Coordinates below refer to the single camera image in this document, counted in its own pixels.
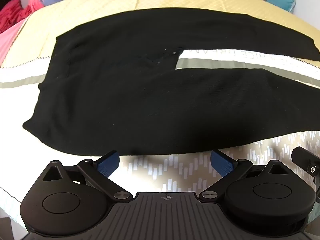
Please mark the pink cloth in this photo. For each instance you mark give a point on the pink cloth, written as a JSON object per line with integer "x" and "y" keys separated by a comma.
{"x": 8, "y": 42}

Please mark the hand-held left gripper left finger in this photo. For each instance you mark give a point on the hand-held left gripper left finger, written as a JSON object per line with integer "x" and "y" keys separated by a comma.
{"x": 108, "y": 163}

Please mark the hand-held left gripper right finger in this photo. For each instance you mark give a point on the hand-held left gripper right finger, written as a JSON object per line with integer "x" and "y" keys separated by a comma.
{"x": 221, "y": 163}

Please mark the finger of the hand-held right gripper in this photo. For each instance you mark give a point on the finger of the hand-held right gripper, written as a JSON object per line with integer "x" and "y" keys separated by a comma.
{"x": 303, "y": 158}

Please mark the red knitted cloth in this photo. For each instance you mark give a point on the red knitted cloth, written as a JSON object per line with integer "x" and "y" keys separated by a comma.
{"x": 12, "y": 12}

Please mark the black pants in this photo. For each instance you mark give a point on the black pants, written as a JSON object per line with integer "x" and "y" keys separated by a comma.
{"x": 140, "y": 100}

